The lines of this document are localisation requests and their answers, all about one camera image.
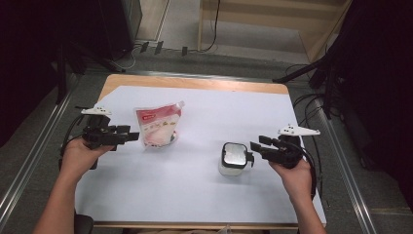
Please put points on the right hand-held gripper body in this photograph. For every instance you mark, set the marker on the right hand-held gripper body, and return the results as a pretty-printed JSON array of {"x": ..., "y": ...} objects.
[{"x": 285, "y": 152}]

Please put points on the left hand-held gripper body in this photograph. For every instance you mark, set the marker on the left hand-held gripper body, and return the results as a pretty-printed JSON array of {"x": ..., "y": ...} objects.
[{"x": 100, "y": 135}]

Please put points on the clear jar with black lid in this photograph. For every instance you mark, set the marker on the clear jar with black lid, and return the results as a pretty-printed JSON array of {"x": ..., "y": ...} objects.
[{"x": 234, "y": 156}]

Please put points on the red and white pouch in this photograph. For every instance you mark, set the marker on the red and white pouch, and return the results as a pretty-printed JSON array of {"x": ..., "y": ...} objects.
[{"x": 160, "y": 125}]

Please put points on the person's right hand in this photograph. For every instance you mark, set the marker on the person's right hand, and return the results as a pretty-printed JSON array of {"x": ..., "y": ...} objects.
[{"x": 295, "y": 178}]

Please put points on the person's left hand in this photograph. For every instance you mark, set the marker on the person's left hand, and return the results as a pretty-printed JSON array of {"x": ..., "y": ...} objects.
[{"x": 79, "y": 159}]

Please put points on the black stand with legs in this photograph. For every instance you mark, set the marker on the black stand with legs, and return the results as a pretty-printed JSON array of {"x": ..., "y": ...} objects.
[{"x": 61, "y": 74}]

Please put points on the white table sheet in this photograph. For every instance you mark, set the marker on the white table sheet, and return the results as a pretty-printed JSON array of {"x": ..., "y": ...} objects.
[{"x": 181, "y": 195}]

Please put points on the black tripod stand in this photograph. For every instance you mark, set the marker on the black tripod stand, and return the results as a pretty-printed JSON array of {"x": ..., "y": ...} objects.
[{"x": 326, "y": 84}]

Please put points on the wooden table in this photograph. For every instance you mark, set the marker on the wooden table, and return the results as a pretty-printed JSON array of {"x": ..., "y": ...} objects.
[{"x": 195, "y": 83}]

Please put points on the black floor tape strip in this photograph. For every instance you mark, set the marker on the black floor tape strip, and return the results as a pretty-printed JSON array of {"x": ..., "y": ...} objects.
[
  {"x": 144, "y": 47},
  {"x": 158, "y": 47}
]

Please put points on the dark stool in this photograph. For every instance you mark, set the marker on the dark stool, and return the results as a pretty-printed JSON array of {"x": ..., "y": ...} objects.
[{"x": 83, "y": 225}]

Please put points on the dark curtain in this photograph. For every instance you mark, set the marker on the dark curtain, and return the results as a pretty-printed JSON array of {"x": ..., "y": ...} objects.
[
  {"x": 29, "y": 65},
  {"x": 380, "y": 81}
]

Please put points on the black cabinet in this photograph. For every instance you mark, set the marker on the black cabinet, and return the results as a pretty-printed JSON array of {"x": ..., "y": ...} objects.
[{"x": 120, "y": 26}]

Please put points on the metal floor rail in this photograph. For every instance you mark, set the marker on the metal floor rail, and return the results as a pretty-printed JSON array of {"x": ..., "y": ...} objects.
[
  {"x": 350, "y": 169},
  {"x": 195, "y": 76},
  {"x": 39, "y": 139}
]

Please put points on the light wooden frame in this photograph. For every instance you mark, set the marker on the light wooden frame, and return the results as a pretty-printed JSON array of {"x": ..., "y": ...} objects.
[{"x": 259, "y": 16}]

